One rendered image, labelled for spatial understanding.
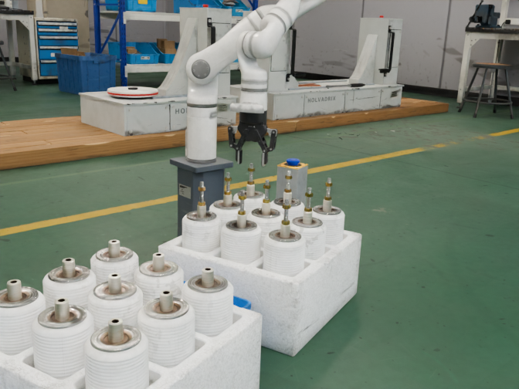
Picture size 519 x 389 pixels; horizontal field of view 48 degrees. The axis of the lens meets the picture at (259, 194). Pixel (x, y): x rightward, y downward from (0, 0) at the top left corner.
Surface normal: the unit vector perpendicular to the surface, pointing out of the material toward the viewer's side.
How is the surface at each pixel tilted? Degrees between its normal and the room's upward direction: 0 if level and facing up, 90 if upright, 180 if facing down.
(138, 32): 90
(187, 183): 91
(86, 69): 92
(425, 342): 0
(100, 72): 92
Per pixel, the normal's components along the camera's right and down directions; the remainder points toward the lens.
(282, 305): -0.50, 0.22
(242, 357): 0.85, 0.18
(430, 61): -0.75, 0.16
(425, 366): 0.04, -0.96
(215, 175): 0.66, 0.24
